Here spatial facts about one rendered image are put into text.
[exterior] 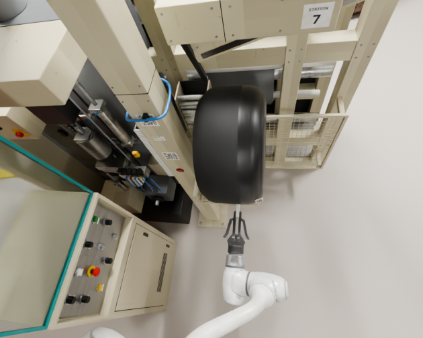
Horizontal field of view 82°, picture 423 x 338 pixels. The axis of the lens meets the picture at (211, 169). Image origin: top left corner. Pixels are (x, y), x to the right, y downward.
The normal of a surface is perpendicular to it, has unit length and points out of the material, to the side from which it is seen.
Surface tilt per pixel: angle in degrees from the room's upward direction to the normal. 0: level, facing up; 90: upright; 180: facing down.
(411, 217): 0
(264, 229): 0
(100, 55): 90
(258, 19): 90
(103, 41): 90
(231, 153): 38
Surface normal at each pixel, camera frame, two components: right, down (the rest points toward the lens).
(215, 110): -0.18, -0.41
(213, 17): -0.11, 0.89
